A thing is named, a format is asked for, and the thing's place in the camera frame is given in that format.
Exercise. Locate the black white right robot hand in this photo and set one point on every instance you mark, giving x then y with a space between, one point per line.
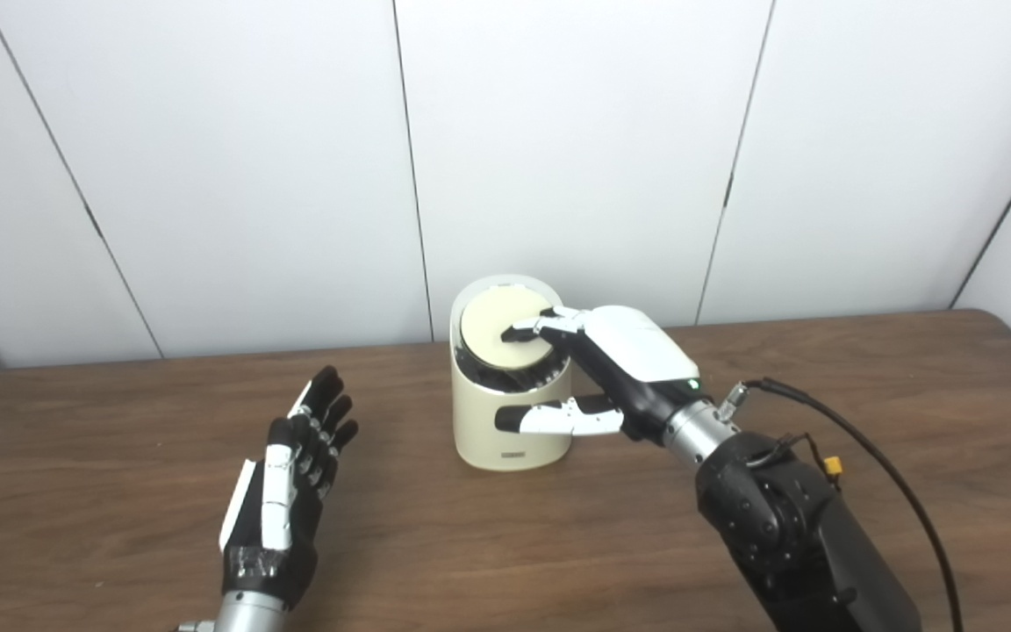
637 360

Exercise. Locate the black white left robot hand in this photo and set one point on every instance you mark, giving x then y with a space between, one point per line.
273 527

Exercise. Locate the cream round bin lid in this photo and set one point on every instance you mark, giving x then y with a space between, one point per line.
488 333

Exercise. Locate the cream-colored round bin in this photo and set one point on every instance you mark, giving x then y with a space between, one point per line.
483 439

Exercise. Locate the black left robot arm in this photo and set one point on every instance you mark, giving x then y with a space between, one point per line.
247 614

